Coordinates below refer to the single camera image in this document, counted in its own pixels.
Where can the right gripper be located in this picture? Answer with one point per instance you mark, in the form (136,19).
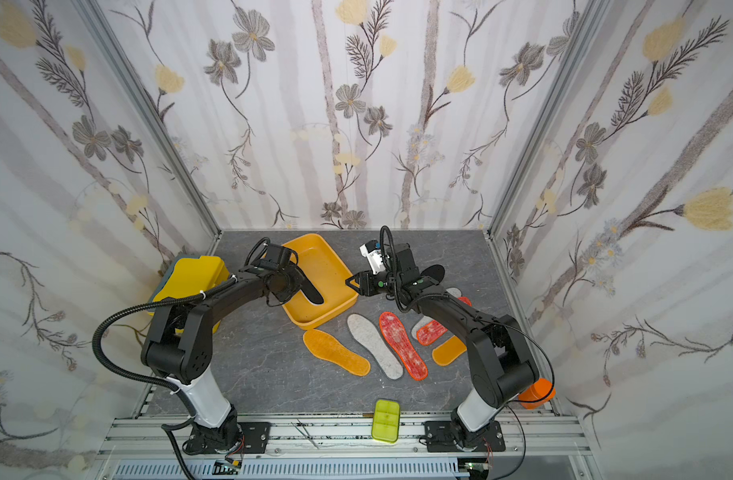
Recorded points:
(367,283)

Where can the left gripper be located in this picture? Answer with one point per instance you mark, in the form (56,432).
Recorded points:
(292,270)

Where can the black insole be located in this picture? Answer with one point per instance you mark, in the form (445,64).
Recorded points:
(307,288)
(431,276)

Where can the orange translucent insole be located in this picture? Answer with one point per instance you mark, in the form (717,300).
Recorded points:
(447,353)
(326,347)

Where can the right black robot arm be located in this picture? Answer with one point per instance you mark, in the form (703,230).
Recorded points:
(501,365)

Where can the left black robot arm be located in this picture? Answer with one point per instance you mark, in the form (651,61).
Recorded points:
(179,347)

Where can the yellow plastic storage tray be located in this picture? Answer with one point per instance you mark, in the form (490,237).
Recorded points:
(328,274)

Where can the yellow lidded box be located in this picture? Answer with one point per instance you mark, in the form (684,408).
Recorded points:
(189,275)

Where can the green compartment box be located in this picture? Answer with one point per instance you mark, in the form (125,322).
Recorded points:
(386,421)

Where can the grey felt insole left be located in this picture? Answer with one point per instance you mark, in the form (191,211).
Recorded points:
(368,336)

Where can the grey felt insole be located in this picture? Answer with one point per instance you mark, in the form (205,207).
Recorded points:
(453,291)
(368,336)

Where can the red patterned insole left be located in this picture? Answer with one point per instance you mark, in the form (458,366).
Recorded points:
(395,335)

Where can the red patterned insole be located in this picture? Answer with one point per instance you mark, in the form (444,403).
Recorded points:
(430,333)
(395,335)

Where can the grey felt insole right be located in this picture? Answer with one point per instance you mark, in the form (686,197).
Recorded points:
(453,291)

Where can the red patterned insole right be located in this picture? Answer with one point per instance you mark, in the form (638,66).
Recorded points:
(430,333)

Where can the orange cylindrical container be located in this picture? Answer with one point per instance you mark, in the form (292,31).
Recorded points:
(540,392)

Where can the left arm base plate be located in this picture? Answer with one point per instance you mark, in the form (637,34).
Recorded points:
(232,438)

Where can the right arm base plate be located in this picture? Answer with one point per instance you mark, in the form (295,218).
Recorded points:
(451,437)

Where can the white slotted cable duct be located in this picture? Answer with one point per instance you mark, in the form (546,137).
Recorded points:
(347,468)

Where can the aluminium rail frame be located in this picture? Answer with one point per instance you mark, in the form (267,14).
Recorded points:
(539,444)

